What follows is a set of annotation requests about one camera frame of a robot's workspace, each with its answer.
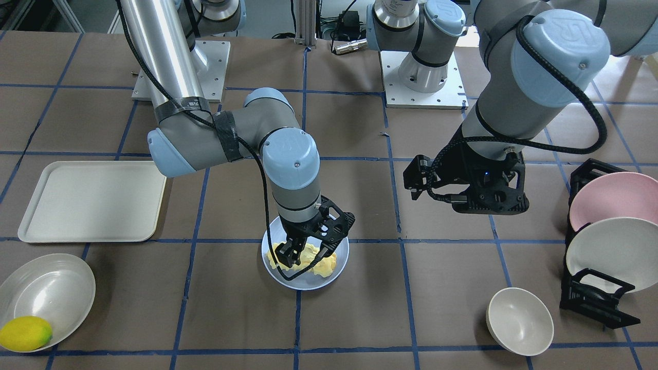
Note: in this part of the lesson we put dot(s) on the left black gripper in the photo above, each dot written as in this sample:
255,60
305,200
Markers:
461,169

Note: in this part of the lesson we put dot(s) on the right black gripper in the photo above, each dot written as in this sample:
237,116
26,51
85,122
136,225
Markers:
298,229

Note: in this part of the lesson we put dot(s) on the yellow toy bread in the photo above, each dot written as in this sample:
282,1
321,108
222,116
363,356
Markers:
307,256

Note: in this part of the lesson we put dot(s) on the blue plate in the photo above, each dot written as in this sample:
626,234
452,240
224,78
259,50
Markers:
319,276

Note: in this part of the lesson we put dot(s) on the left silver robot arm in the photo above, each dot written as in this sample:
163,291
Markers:
541,56

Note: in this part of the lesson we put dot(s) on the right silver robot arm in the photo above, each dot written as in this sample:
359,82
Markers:
200,126

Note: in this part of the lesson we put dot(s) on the pink plate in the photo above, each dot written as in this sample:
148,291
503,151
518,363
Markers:
614,195

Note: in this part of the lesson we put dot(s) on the white plate in rack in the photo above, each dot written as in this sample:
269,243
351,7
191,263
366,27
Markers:
632,244

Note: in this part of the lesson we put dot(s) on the white round plate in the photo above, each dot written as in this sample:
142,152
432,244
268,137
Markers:
60,288

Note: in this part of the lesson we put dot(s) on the cream bowl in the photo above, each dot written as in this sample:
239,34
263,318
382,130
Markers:
520,322

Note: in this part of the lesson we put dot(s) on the black dish rack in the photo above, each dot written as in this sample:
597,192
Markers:
588,291

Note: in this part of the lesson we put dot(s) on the silver cylinder connector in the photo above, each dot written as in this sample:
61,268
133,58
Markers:
353,46

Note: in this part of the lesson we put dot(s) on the white rectangular tray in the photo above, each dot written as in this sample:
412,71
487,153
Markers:
94,201

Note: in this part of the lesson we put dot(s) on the yellow toy lemon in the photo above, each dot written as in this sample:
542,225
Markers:
25,334

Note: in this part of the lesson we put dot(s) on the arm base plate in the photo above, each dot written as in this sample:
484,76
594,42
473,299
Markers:
408,84
211,72

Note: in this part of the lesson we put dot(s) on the aluminium frame post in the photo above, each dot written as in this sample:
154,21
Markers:
306,23

